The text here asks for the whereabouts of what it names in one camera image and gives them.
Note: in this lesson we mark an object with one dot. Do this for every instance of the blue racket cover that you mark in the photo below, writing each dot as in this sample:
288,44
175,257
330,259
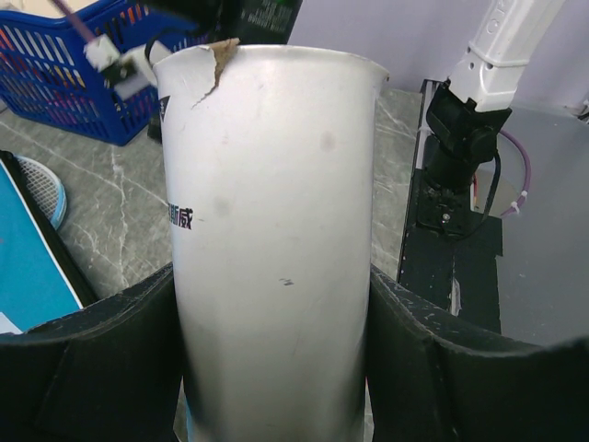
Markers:
40,280

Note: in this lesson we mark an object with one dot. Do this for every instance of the badminton racket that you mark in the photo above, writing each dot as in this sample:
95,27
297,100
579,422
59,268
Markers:
46,188

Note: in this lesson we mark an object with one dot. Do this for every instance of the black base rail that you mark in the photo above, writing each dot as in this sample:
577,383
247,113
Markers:
451,241

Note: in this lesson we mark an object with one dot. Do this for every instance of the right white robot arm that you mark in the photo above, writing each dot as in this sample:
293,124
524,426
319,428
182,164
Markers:
483,83

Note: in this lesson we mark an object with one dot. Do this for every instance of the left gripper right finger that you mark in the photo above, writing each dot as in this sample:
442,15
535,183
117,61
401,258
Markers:
435,377

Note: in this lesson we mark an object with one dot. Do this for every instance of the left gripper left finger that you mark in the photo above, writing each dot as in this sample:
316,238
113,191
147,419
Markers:
109,372

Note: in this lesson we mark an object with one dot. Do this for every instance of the white shuttlecock tube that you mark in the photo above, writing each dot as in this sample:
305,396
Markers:
272,294

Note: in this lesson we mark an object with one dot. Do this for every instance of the blue plastic basket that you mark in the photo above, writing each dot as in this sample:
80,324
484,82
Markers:
45,76

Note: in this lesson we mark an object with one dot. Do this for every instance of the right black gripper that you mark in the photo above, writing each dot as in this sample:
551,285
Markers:
251,22

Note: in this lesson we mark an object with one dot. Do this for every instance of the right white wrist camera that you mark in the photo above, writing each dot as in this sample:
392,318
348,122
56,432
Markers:
127,73

